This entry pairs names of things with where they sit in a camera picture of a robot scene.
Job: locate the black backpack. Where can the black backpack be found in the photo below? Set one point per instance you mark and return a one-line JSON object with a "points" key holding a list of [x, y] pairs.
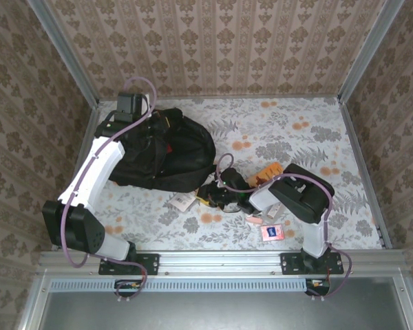
{"points": [[186, 158]]}

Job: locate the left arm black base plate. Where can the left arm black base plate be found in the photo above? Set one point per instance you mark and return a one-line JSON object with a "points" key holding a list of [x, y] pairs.
{"points": [[151, 264]]}

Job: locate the aluminium frame post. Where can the aluminium frame post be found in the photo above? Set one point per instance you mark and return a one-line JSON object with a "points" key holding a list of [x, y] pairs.
{"points": [[368, 51], [65, 55]]}

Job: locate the pink white correction tape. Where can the pink white correction tape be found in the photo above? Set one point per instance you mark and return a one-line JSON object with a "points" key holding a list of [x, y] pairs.
{"points": [[253, 220]]}

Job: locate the aluminium mounting rail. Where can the aluminium mounting rail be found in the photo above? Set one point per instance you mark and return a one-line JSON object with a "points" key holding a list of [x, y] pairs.
{"points": [[220, 263]]}

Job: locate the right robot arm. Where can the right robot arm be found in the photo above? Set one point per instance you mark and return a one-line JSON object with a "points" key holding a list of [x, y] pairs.
{"points": [[303, 196]]}

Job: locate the white red stationery package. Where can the white red stationery package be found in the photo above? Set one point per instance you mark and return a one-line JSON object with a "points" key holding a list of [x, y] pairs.
{"points": [[182, 202]]}

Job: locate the aluminium table side rail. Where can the aluminium table side rail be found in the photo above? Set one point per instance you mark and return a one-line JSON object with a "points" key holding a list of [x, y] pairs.
{"points": [[361, 165], [86, 151]]}

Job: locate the pink card pack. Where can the pink card pack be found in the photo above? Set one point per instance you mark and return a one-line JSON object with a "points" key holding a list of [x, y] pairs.
{"points": [[271, 233]]}

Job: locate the orange book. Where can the orange book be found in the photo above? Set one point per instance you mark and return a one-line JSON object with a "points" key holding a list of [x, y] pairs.
{"points": [[270, 172]]}

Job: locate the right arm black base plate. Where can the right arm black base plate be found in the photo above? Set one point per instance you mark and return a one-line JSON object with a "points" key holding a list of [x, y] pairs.
{"points": [[289, 264]]}

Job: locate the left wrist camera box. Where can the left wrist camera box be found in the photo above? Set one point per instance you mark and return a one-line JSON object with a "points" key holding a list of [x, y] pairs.
{"points": [[146, 103]]}

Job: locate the grey metal sheet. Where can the grey metal sheet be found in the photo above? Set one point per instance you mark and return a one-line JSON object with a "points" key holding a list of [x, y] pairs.
{"points": [[227, 313]]}

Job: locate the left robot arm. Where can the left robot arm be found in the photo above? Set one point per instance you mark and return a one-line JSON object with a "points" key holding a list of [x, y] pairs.
{"points": [[93, 175]]}

